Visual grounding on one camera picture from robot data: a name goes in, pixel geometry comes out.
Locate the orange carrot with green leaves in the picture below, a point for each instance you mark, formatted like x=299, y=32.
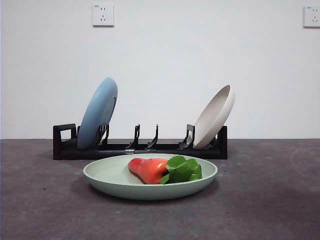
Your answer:
x=147, y=170

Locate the white wall socket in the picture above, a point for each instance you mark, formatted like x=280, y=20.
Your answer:
x=312, y=16
x=103, y=15

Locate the beige plate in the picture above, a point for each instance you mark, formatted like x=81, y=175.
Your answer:
x=212, y=120

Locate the green plate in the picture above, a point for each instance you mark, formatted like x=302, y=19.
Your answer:
x=112, y=185

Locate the blue plate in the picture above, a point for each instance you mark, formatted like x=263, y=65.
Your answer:
x=97, y=112

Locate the black plate rack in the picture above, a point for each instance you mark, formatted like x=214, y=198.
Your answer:
x=70, y=153

